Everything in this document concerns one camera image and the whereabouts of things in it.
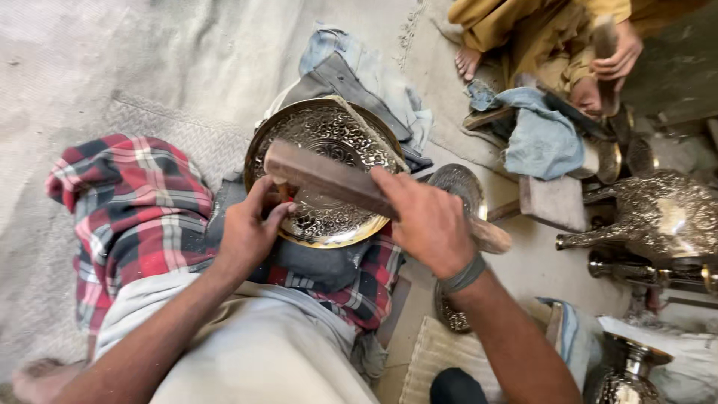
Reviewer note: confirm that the long wooden mallet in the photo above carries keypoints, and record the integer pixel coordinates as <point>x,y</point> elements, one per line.
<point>325,177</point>

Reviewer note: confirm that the black round object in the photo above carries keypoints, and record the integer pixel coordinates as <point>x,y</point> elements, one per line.
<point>457,388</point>

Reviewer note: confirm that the blue striped cloth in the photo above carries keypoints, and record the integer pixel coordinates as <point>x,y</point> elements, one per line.
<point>578,336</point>

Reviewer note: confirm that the engraved brass plate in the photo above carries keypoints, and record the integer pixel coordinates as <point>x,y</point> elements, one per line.
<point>331,132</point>

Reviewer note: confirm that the beige ribbed mat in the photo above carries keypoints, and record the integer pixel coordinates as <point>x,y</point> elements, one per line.
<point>432,359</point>

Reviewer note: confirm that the grey wristband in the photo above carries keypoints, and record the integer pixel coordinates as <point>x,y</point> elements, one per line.
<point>463,276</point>

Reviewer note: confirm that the wooden block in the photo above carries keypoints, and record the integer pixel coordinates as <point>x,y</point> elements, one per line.
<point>552,202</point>

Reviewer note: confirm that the light blue cloth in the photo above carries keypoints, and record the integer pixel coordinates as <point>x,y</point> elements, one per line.
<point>541,132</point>

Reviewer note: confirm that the round brass piece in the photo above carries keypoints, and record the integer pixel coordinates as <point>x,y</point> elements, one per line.
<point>603,160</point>

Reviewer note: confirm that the white shirt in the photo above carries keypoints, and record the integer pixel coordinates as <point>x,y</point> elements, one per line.
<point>247,348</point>

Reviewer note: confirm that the short wooden mallet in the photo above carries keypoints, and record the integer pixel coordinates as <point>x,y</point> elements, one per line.
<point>606,42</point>

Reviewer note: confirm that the engraved silver plate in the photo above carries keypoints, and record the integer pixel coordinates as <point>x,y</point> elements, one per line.
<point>460,182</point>

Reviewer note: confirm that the person's left hand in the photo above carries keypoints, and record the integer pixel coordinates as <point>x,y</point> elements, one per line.
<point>241,235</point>

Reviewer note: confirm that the white cloth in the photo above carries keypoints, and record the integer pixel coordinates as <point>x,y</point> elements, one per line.
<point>690,359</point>

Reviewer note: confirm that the heap of grey-blue cloths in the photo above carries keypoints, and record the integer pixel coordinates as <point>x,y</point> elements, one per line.
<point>364,73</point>

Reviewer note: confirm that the dark grey cloth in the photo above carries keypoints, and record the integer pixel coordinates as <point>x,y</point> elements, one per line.
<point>314,265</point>

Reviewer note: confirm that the red plaid trousers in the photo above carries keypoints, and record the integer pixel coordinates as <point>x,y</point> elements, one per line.
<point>134,213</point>

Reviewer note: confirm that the grey woven floor mat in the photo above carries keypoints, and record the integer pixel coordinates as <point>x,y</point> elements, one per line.
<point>168,140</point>

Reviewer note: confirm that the person's right fingers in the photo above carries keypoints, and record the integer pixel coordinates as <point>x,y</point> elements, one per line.
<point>392,185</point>

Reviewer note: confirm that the small chisel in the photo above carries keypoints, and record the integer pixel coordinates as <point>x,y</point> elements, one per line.
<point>284,191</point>

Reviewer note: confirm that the person's right hand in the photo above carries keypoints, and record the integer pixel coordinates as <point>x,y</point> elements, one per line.
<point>435,227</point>

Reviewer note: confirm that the engraved silver vase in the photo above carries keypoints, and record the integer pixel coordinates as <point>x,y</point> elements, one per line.
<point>631,373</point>

